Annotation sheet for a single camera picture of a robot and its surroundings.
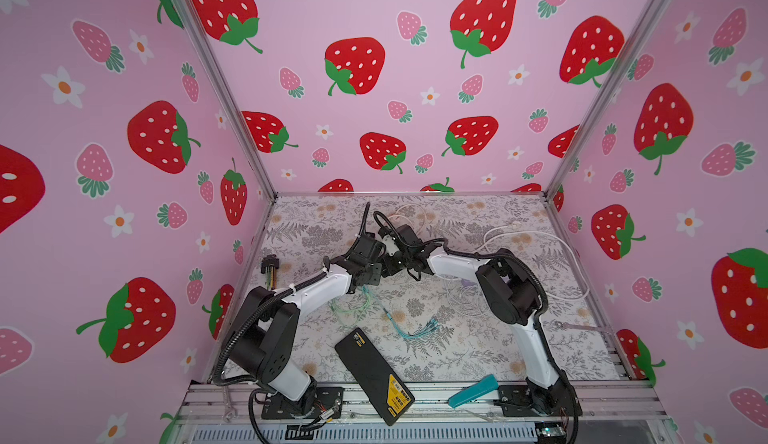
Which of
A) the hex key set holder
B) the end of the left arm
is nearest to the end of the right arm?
the end of the left arm

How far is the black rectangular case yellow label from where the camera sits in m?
0.73

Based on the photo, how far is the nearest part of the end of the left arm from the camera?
2.14 feet

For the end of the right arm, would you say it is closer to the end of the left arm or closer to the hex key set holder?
the end of the left arm

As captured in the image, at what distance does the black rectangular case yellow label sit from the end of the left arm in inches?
7.1
